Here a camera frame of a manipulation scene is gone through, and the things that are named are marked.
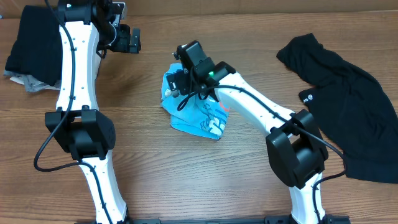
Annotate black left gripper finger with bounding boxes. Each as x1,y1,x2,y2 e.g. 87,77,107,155
112,2,127,27
129,28,141,54

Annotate light blue printed t-shirt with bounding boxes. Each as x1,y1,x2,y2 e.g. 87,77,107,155
161,63,230,140

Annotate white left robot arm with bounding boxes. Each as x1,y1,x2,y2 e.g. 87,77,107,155
34,1,141,223

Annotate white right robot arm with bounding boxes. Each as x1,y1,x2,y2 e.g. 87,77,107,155
166,62,329,223

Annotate black folded garment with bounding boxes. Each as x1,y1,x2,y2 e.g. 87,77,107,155
5,6,62,86

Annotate grey folded garment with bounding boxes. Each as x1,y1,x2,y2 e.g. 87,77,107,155
4,70,61,93

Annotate black garment on right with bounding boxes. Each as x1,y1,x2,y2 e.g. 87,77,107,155
276,34,397,184

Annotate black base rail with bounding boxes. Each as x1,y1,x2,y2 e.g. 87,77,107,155
127,215,351,224

